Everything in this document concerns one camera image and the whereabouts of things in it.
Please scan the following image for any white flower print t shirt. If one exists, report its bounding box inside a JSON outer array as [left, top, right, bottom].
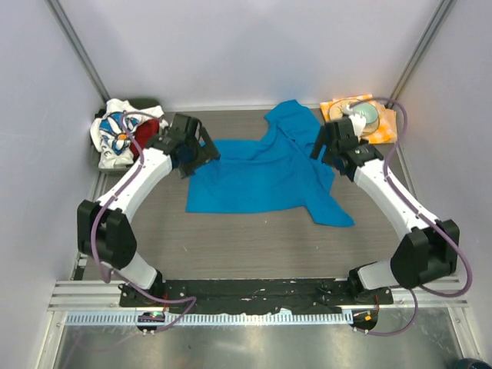
[[89, 98, 170, 170]]

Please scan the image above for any white slotted cable duct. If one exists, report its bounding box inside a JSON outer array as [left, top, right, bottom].
[[65, 309, 353, 327]]

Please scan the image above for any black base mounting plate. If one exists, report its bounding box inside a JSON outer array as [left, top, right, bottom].
[[118, 277, 394, 314]]

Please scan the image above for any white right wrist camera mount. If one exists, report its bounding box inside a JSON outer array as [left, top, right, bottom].
[[343, 104, 367, 140]]

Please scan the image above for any dark blue round object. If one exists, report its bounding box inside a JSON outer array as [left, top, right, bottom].
[[451, 358, 492, 369]]

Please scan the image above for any black t shirt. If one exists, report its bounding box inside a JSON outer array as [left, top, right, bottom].
[[94, 108, 106, 118]]

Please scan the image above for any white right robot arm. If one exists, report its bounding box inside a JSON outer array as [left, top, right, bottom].
[[311, 116, 460, 304]]

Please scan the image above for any orange checkered cloth napkin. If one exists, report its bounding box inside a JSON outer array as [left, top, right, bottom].
[[320, 94, 397, 145]]

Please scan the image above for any cream floral plate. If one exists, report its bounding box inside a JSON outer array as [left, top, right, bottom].
[[328, 98, 380, 137]]

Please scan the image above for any red t shirt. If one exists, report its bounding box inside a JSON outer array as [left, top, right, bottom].
[[132, 119, 160, 151]]

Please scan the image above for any blue t shirt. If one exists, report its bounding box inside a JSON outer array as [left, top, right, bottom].
[[186, 100, 354, 228]]

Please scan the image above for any dark grey plastic basket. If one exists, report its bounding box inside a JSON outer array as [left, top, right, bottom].
[[88, 95, 164, 176]]

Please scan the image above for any light blue ceramic bowl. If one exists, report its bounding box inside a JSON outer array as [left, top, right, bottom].
[[350, 101, 379, 126]]

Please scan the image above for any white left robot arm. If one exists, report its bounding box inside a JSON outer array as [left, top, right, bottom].
[[77, 113, 220, 307]]

